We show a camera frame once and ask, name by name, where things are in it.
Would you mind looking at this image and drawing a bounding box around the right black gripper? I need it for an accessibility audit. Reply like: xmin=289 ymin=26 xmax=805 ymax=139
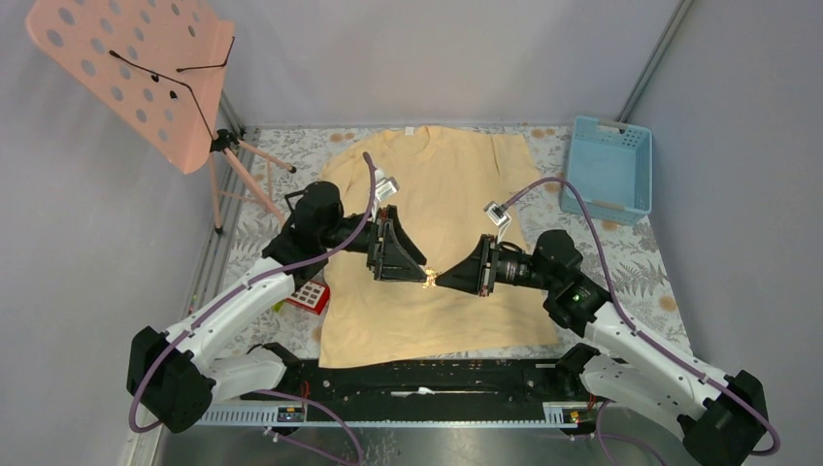
xmin=436 ymin=234 xmax=557 ymax=296

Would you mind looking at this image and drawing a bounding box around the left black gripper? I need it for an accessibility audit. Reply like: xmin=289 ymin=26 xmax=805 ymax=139
xmin=320 ymin=204 xmax=427 ymax=281

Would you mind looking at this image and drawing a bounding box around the yellow shirt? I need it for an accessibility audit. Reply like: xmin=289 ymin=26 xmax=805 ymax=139
xmin=319 ymin=126 xmax=558 ymax=368

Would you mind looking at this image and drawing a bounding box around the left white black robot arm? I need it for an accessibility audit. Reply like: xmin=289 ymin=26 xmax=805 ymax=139
xmin=126 ymin=178 xmax=427 ymax=433

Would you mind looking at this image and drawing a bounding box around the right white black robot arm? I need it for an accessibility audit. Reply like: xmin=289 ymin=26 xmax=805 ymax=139
xmin=435 ymin=229 xmax=769 ymax=465

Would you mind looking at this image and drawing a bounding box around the black open brooch case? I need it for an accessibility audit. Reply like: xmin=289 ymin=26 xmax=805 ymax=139
xmin=284 ymin=189 xmax=312 ymax=224

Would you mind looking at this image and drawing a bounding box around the red box with white squares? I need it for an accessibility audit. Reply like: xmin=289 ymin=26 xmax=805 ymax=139
xmin=286 ymin=281 xmax=330 ymax=316

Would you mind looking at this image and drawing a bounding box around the floral patterned table mat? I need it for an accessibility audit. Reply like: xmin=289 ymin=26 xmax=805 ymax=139
xmin=223 ymin=127 xmax=689 ymax=363

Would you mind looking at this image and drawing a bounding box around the light blue plastic basket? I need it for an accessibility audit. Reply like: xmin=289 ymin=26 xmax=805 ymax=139
xmin=560 ymin=116 xmax=653 ymax=225

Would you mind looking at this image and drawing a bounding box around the pink perforated music stand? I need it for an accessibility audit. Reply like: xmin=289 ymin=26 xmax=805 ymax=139
xmin=25 ymin=1 xmax=296 ymax=222

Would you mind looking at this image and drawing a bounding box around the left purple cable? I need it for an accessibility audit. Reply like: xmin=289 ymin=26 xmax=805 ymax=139
xmin=128 ymin=151 xmax=380 ymax=435

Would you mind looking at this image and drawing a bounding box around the purple cable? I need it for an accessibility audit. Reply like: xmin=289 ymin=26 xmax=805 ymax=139
xmin=128 ymin=151 xmax=380 ymax=435
xmin=500 ymin=177 xmax=782 ymax=458

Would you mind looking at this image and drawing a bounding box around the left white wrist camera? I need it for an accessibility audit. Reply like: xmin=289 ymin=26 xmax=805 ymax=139
xmin=375 ymin=169 xmax=399 ymax=205

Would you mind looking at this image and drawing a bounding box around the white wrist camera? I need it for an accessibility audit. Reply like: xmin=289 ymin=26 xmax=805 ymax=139
xmin=375 ymin=169 xmax=399 ymax=205
xmin=483 ymin=201 xmax=512 ymax=241

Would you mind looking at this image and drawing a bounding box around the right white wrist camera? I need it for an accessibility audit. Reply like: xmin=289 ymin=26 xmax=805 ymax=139
xmin=483 ymin=201 xmax=512 ymax=241

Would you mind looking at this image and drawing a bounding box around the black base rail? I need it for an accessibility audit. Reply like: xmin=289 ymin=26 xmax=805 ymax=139
xmin=275 ymin=359 xmax=590 ymax=405

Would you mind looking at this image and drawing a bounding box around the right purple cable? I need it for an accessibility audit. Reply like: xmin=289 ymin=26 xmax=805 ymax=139
xmin=500 ymin=177 xmax=782 ymax=458

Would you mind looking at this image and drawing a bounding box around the grey slotted cable duct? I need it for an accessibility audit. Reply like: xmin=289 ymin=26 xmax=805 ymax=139
xmin=196 ymin=401 xmax=577 ymax=429

